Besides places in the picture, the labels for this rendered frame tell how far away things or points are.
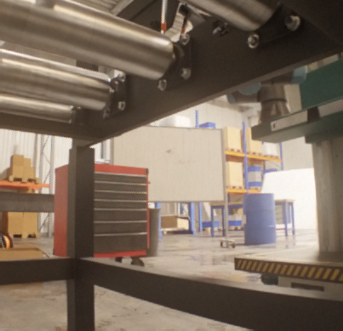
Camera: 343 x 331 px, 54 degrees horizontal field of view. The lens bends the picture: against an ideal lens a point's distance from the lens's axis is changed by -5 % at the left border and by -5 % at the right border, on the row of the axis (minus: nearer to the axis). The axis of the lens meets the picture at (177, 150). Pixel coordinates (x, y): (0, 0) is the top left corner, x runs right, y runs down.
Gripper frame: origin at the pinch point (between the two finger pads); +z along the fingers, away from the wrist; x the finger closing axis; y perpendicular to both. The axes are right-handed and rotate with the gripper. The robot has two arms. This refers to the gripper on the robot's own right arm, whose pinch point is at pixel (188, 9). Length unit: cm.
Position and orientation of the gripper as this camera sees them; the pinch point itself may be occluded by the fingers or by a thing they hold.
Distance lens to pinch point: 108.8
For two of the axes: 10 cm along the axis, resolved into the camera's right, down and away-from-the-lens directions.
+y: 1.9, -9.2, 3.4
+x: 6.4, -1.4, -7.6
